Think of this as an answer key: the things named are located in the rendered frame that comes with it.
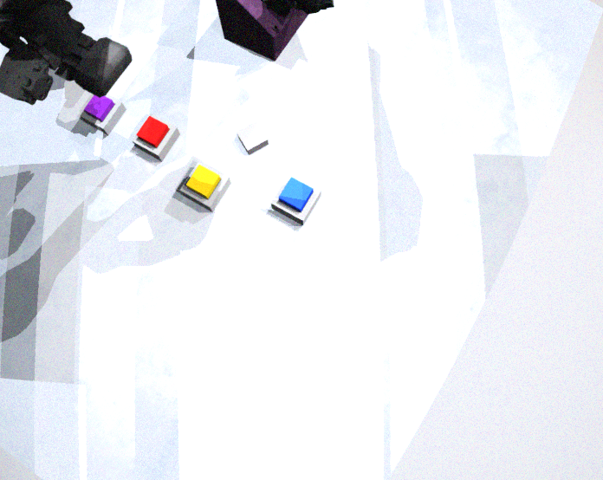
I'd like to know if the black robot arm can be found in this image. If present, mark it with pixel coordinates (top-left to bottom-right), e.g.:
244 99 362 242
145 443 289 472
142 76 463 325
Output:
0 0 334 106

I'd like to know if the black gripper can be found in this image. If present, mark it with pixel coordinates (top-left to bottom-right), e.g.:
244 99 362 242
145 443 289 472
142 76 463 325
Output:
0 0 133 98

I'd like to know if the purple button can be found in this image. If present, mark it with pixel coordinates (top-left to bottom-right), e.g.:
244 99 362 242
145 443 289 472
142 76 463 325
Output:
80 94 126 136

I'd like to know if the yellow button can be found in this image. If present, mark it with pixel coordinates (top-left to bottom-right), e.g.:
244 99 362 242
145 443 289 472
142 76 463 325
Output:
180 160 231 212

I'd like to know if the red button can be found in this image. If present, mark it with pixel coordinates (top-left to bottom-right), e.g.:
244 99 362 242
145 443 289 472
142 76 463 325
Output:
132 114 180 161

